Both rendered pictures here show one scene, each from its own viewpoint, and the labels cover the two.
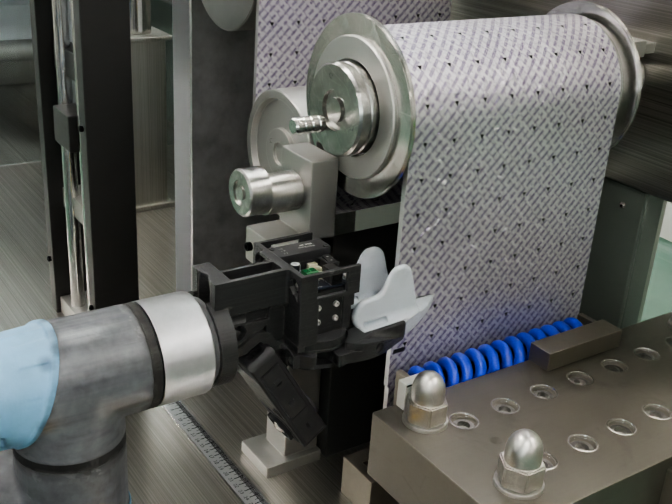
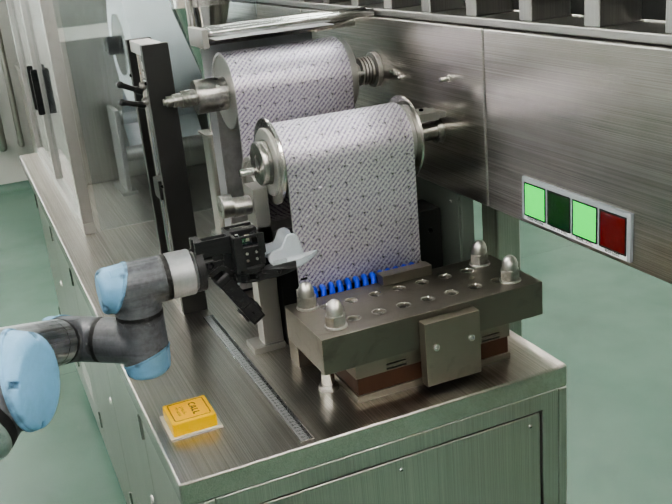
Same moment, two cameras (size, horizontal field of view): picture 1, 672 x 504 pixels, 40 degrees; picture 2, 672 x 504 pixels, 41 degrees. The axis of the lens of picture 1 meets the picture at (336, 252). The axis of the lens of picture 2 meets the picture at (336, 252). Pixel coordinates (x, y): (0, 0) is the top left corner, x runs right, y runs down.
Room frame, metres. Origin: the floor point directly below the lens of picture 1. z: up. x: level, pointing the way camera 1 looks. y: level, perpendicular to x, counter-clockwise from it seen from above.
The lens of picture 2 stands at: (-0.70, -0.45, 1.61)
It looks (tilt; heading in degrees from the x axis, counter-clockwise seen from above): 20 degrees down; 13
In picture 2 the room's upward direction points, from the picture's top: 5 degrees counter-clockwise
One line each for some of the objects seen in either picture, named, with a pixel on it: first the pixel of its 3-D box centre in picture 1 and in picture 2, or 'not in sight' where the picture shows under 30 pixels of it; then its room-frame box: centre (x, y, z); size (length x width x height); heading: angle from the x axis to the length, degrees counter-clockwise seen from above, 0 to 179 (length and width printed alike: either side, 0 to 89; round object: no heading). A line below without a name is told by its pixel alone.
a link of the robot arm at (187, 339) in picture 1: (171, 344); (181, 272); (0.56, 0.11, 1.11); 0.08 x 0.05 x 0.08; 35
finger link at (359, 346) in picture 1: (352, 337); (269, 268); (0.62, -0.02, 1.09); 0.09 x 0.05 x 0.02; 124
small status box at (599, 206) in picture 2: not in sight; (572, 216); (0.59, -0.50, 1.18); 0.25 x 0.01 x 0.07; 35
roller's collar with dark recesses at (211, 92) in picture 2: not in sight; (209, 95); (0.91, 0.15, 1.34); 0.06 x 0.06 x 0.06; 35
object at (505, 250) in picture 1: (499, 262); (357, 233); (0.74, -0.15, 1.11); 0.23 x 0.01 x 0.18; 125
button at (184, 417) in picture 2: not in sight; (189, 415); (0.45, 0.09, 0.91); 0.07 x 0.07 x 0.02; 35
